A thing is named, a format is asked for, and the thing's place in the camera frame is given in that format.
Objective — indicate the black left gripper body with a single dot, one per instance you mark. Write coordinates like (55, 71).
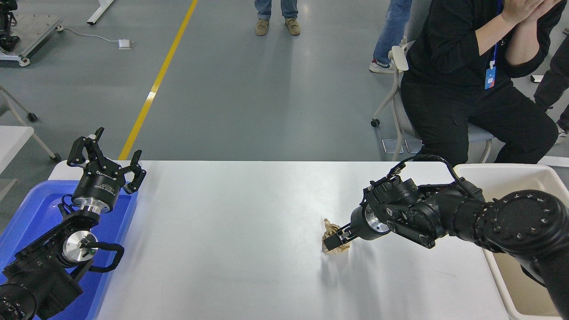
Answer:
(98, 184)

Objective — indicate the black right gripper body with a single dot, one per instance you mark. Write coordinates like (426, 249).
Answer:
(359, 224)

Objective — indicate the tan paper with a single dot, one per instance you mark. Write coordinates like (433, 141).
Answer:
(330, 227)

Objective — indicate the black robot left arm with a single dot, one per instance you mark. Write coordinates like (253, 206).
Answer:
(40, 271)

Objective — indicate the person's right forearm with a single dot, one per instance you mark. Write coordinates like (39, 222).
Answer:
(491, 35)

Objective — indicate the person's left forearm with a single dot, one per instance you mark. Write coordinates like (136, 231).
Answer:
(524, 44)

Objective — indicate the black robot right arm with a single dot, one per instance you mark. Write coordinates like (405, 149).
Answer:
(511, 222)

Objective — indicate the person's right hand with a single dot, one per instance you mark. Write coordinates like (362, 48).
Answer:
(518, 11)

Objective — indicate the person's left hand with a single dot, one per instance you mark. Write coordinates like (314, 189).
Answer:
(544, 9)

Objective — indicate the blue plastic tray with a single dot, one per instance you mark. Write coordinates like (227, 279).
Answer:
(31, 213)

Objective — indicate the white wheeled side table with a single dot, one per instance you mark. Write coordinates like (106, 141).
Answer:
(11, 142)

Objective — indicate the metal floor plate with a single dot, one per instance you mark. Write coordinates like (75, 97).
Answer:
(387, 146)

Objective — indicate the grey wheeled platform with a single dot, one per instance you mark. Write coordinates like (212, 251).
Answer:
(38, 26)

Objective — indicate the white desk leg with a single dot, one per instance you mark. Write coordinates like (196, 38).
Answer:
(100, 11)

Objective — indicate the black equipment on platform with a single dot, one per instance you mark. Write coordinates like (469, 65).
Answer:
(8, 26)

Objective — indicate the large pale bin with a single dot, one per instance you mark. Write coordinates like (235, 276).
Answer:
(515, 178)

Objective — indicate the grey wheeled office chair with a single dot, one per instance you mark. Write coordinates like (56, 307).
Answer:
(400, 58)

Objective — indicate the person with tan shoes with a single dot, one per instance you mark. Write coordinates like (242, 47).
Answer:
(262, 27)

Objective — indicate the person with blue badge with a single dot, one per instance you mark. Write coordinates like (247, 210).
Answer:
(444, 44)

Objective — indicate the person with white sneakers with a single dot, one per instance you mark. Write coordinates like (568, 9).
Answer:
(395, 26)

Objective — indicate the person with black shoes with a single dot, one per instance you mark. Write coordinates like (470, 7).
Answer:
(555, 80)

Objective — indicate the white floor rail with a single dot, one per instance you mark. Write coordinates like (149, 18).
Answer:
(537, 79)
(555, 161)

